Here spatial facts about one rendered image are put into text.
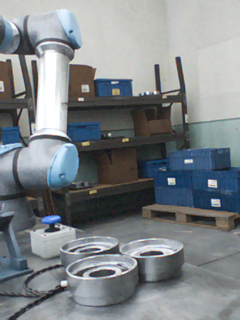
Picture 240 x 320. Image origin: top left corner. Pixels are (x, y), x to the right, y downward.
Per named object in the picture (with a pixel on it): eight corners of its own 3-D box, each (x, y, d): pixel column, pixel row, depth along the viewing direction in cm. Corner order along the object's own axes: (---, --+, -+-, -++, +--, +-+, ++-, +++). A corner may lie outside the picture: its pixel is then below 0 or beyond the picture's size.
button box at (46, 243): (77, 251, 83) (75, 227, 83) (45, 259, 79) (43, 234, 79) (60, 243, 90) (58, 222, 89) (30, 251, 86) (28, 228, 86)
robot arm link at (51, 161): (31, 194, 115) (41, 29, 131) (81, 191, 111) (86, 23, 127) (9, 185, 104) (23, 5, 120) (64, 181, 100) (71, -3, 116)
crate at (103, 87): (116, 101, 530) (114, 83, 529) (133, 96, 500) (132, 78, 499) (82, 101, 500) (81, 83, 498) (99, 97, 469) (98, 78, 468)
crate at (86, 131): (86, 141, 504) (85, 123, 503) (102, 140, 472) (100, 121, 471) (48, 144, 475) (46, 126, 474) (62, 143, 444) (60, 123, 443)
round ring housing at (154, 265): (177, 258, 72) (176, 236, 72) (192, 279, 62) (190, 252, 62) (119, 264, 72) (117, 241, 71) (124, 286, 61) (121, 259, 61)
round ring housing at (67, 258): (65, 261, 77) (63, 239, 77) (119, 255, 77) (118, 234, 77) (58, 281, 66) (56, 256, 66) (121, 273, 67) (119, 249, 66)
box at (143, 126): (176, 133, 529) (173, 104, 527) (146, 136, 508) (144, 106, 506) (158, 134, 565) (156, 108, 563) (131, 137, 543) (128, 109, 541)
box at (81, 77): (101, 97, 473) (98, 65, 471) (58, 98, 436) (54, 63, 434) (82, 101, 505) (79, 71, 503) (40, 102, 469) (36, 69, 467)
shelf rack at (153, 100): (196, 206, 542) (183, 56, 531) (68, 235, 437) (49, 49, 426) (168, 201, 589) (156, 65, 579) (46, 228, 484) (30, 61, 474)
